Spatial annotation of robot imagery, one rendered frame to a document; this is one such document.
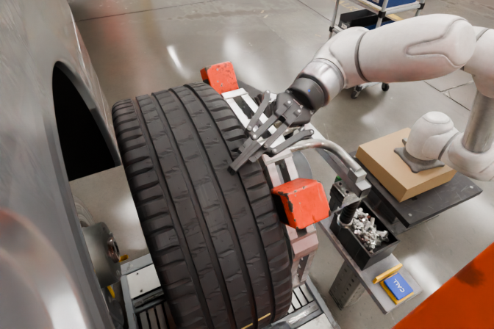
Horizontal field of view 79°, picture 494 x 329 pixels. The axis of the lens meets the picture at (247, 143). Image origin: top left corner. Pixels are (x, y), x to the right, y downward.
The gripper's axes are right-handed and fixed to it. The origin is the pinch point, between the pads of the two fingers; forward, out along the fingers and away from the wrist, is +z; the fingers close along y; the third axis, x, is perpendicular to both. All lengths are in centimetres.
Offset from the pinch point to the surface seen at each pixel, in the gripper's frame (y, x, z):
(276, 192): -8.7, -3.5, -0.7
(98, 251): 10.5, -25.8, 30.3
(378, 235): -50, -51, -33
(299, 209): -13.4, -0.2, -0.1
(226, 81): 19.0, -16.6, -18.4
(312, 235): -20.7, -11.6, -2.1
